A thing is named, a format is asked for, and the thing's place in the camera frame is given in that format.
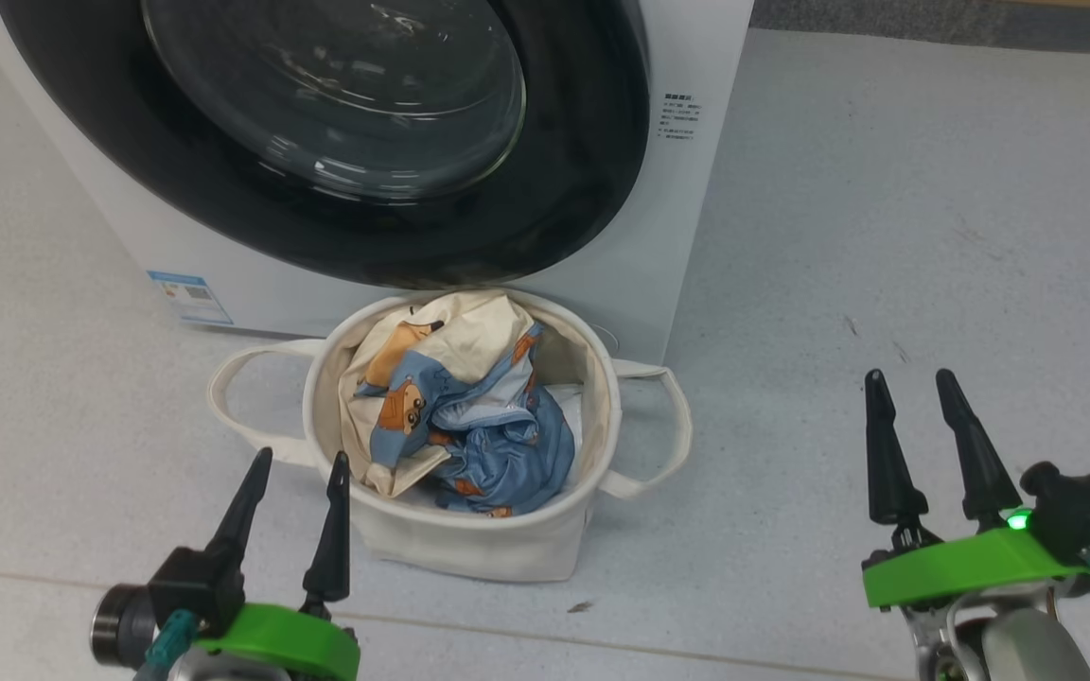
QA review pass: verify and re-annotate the teal left camera plug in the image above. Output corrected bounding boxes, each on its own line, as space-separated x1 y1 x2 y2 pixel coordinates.
132 607 199 681

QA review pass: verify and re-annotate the white front-load washing machine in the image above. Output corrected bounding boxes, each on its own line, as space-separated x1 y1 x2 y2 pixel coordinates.
0 0 756 366

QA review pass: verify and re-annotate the cream fabric laundry basket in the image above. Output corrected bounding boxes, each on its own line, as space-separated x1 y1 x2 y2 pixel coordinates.
206 288 695 584

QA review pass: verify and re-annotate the blue energy label sticker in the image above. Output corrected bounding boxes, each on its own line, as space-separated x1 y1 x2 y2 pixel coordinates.
147 270 235 328

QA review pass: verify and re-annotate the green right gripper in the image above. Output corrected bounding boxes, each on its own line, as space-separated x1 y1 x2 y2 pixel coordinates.
861 368 1090 612

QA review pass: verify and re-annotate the white folded cloth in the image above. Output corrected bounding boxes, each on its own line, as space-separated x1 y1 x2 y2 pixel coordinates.
543 381 595 466

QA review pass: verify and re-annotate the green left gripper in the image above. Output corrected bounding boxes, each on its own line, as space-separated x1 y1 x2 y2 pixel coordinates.
193 446 362 681

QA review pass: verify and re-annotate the black round washer door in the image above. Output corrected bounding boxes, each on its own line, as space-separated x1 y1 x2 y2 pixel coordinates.
0 0 653 290

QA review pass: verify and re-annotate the blue cream cartoon garment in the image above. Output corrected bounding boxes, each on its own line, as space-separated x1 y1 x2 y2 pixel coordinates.
338 290 577 519

